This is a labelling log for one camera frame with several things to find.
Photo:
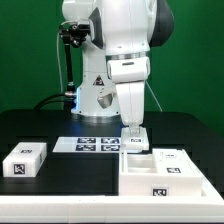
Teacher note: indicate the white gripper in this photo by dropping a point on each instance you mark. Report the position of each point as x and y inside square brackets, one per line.
[131, 102]

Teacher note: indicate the white cabinet door panel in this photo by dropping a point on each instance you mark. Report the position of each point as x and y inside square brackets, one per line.
[134, 141]
[173, 162]

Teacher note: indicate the white cabinet body box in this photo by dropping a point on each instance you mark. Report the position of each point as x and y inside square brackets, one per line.
[138, 177]

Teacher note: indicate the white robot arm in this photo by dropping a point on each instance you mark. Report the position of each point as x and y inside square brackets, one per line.
[115, 37]

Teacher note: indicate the white cabinet top block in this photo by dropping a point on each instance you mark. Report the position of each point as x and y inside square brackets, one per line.
[25, 160]

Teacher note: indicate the white base tag plate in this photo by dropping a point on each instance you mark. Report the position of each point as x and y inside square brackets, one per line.
[87, 145]

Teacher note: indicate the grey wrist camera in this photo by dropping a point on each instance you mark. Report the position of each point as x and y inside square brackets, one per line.
[105, 101]

